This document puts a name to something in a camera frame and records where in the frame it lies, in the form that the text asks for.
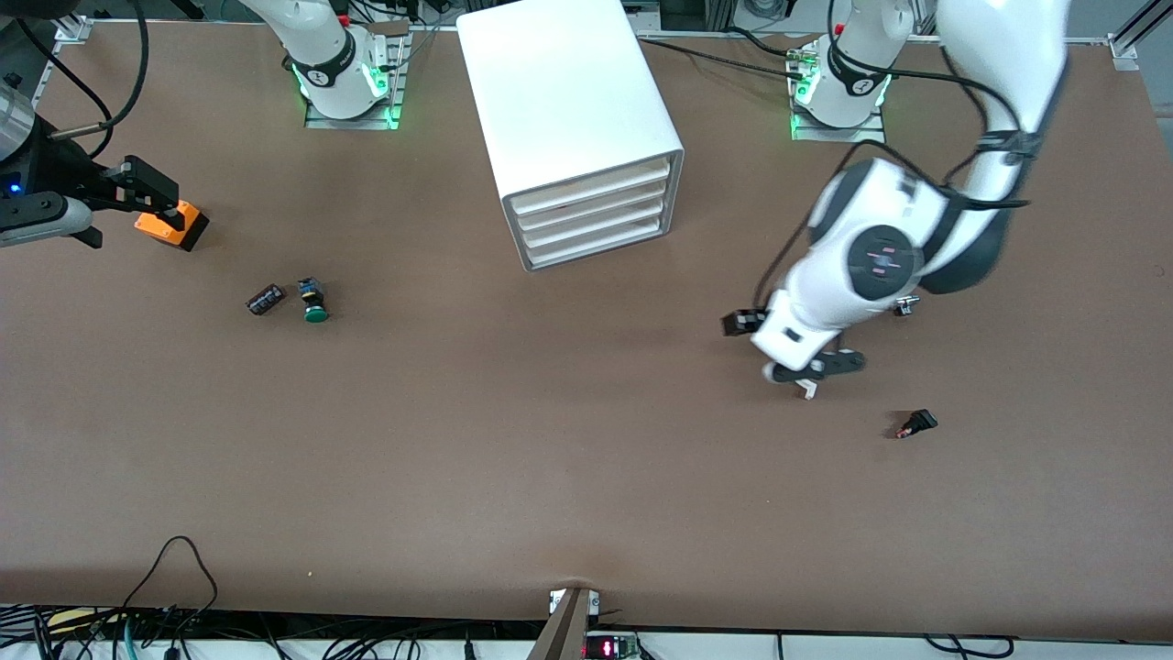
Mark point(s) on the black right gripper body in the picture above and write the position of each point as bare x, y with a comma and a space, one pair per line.
66, 174

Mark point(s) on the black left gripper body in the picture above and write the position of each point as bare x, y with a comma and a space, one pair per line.
740, 322

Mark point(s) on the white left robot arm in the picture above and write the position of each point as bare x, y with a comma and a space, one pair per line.
825, 321

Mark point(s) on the orange and black button box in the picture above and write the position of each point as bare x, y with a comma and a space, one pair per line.
151, 227

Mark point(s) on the white drawer with orange sticker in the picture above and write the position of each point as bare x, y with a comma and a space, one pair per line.
586, 190

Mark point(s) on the green push button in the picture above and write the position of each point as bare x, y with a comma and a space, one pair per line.
315, 313

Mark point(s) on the white drawer cabinet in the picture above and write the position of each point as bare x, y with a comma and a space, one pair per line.
568, 92

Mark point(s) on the white curved plastic part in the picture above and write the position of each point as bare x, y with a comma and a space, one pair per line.
810, 391

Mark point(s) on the black cylindrical capacitor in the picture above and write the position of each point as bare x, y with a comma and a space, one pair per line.
266, 300

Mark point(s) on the small device with red display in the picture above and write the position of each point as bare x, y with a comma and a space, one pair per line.
609, 649

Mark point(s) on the aluminium frame corner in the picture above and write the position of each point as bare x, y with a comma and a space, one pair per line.
1123, 50
73, 27

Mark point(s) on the small metal toggle switch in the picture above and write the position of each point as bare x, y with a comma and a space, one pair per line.
909, 307

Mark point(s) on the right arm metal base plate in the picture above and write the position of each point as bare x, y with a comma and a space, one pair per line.
321, 122

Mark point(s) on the small black rocker switch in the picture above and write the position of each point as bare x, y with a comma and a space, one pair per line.
921, 422

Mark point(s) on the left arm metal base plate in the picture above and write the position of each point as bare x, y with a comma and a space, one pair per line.
871, 136

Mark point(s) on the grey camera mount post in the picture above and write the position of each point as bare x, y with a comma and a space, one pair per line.
564, 632

